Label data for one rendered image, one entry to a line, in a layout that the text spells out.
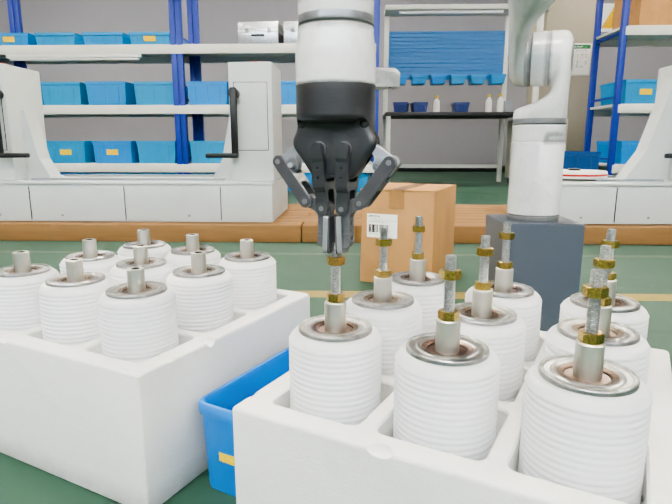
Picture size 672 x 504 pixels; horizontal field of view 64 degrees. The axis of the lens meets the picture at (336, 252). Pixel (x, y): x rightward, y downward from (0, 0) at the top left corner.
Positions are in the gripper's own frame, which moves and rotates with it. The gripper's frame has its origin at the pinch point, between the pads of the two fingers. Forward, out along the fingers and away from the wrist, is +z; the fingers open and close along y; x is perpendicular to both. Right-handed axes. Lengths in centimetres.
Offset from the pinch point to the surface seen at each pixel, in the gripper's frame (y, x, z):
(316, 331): -1.2, -2.3, 9.6
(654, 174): 67, 245, 6
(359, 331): 2.8, -0.6, 9.7
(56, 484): -38, -3, 35
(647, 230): 63, 218, 29
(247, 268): -24.2, 23.7, 10.8
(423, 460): 11.2, -9.0, 17.0
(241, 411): -7.4, -6.8, 17.2
